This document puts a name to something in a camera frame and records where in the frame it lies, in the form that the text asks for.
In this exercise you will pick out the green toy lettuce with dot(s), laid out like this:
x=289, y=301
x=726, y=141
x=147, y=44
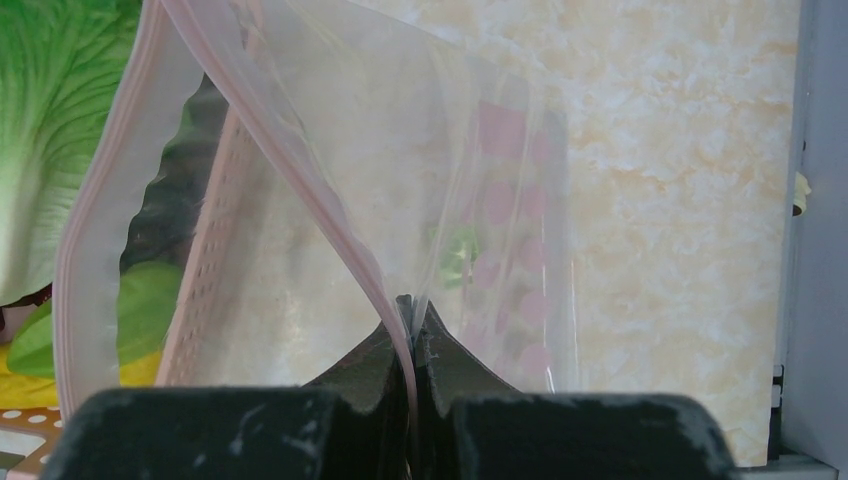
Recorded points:
x=61, y=64

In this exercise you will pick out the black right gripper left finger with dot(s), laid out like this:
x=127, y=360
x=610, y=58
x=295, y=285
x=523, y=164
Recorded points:
x=366, y=432

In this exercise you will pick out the clear zip top bag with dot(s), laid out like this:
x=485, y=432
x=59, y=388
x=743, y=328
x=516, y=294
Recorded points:
x=392, y=167

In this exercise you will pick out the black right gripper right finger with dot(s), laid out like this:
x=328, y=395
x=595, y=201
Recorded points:
x=447, y=376

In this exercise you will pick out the pink plastic basket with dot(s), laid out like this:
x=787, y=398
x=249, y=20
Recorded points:
x=195, y=305

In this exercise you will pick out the dark red toy grapes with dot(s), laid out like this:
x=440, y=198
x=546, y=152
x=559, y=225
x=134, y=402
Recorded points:
x=164, y=227

